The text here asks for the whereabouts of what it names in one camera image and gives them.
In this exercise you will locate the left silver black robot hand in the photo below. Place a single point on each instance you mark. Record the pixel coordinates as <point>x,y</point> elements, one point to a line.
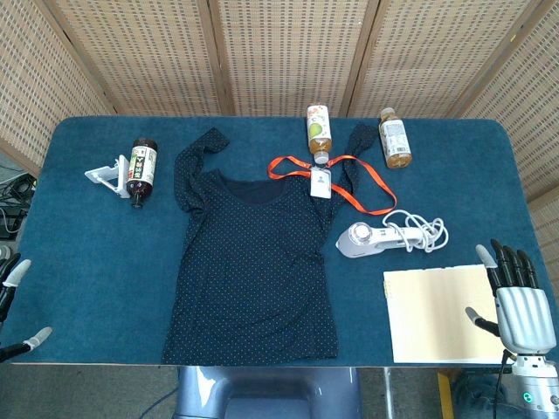
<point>19,267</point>

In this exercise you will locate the navy polka dot shirt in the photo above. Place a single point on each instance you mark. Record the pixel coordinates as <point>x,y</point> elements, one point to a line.
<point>253,270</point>

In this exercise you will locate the white folding phone stand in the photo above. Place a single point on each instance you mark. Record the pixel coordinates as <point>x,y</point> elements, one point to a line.
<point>118,179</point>

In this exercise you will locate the dark tea bottle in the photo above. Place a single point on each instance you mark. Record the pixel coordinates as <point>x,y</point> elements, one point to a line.
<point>142,170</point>

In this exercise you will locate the grey-blue robot torso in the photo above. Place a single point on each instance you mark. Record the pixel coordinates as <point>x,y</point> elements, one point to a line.
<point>262,393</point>

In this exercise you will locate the white ID badge holder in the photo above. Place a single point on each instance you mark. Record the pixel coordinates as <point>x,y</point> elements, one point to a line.
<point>320,183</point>

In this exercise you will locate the pear label juice bottle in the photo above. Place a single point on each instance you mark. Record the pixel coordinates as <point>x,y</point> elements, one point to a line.
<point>319,131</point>

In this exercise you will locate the woven wooden folding screen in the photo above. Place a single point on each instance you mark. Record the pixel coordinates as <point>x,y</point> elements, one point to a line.
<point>284,52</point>

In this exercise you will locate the metal table leg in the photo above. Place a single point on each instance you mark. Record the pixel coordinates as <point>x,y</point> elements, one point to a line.
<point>388,393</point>

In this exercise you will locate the white label yellow tea bottle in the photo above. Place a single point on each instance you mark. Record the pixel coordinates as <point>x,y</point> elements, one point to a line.
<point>395,144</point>

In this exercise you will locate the beige notebook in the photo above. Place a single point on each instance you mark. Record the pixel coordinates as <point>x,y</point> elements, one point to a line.
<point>436,314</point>

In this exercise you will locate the yellow table leg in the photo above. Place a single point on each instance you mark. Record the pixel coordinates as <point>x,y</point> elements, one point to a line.
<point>445,393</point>

